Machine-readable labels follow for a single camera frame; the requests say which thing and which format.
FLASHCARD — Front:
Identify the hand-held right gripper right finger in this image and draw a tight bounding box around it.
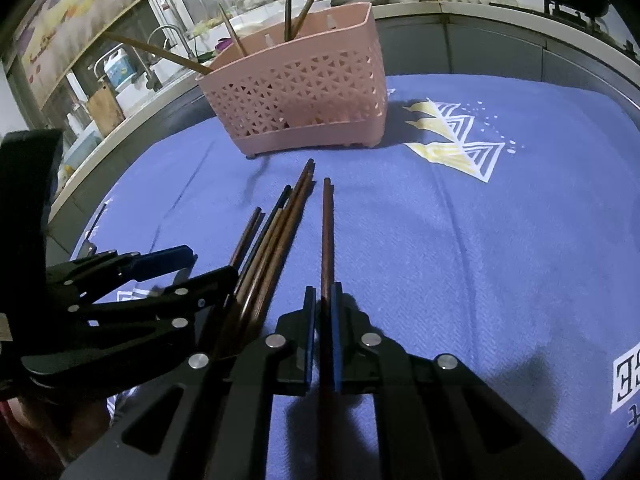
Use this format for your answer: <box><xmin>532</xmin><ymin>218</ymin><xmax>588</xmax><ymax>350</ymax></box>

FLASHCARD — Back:
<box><xmin>320</xmin><ymin>282</ymin><xmax>587</xmax><ymax>480</ymax></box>

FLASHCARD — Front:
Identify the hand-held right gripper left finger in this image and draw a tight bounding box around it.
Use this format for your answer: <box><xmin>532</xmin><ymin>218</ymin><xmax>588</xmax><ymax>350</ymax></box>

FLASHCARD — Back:
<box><xmin>60</xmin><ymin>285</ymin><xmax>321</xmax><ymax>480</ymax></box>

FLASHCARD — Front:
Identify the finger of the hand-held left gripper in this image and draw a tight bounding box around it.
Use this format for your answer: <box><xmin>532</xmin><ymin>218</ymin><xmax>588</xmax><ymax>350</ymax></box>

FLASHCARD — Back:
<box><xmin>20</xmin><ymin>265</ymin><xmax>241</xmax><ymax>392</ymax></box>
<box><xmin>46</xmin><ymin>244</ymin><xmax>197</xmax><ymax>307</ymax></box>

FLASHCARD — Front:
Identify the bundle of brown chopsticks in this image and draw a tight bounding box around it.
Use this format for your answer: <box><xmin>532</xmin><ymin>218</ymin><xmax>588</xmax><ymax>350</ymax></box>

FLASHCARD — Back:
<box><xmin>210</xmin><ymin>158</ymin><xmax>317</xmax><ymax>361</ymax></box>

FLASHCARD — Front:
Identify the pink plastic utensil basket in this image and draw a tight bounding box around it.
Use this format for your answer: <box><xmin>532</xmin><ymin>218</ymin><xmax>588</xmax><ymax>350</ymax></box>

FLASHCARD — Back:
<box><xmin>195</xmin><ymin>1</ymin><xmax>390</xmax><ymax>160</ymax></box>

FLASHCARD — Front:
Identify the person's left hand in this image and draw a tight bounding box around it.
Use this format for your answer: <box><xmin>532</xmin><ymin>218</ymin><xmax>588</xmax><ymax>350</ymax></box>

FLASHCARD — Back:
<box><xmin>14</xmin><ymin>394</ymin><xmax>117</xmax><ymax>467</ymax></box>

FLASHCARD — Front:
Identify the small wooden cutting board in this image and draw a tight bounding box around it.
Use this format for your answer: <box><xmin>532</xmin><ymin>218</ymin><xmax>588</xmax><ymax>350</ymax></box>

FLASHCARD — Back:
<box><xmin>85</xmin><ymin>82</ymin><xmax>126</xmax><ymax>138</ymax></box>

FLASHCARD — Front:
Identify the blue printed tablecloth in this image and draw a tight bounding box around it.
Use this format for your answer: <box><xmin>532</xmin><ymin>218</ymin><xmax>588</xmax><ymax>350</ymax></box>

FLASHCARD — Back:
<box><xmin>70</xmin><ymin>74</ymin><xmax>640</xmax><ymax>480</ymax></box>

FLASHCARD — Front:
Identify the white detergent jug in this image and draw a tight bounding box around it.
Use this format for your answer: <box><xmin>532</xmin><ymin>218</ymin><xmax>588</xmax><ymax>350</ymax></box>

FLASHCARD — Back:
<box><xmin>95</xmin><ymin>45</ymin><xmax>138</xmax><ymax>91</ymax></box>

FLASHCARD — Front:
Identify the chrome kitchen faucet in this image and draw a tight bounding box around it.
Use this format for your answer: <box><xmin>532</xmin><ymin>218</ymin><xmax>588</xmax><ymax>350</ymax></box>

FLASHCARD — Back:
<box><xmin>145</xmin><ymin>24</ymin><xmax>195</xmax><ymax>92</ymax></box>

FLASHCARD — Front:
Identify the fruit print window blind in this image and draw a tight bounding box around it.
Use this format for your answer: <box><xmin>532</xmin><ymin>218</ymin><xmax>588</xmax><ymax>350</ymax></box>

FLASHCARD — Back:
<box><xmin>15</xmin><ymin>0</ymin><xmax>158</xmax><ymax>106</ymax></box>

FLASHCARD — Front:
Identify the kitchen counter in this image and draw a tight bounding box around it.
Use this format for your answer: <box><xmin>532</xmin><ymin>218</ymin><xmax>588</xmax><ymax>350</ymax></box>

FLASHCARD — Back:
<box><xmin>47</xmin><ymin>0</ymin><xmax>640</xmax><ymax>221</ymax></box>

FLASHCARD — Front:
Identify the black gas stove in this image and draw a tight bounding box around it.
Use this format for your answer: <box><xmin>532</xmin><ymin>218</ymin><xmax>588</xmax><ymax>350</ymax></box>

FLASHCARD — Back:
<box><xmin>492</xmin><ymin>0</ymin><xmax>640</xmax><ymax>63</ymax></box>

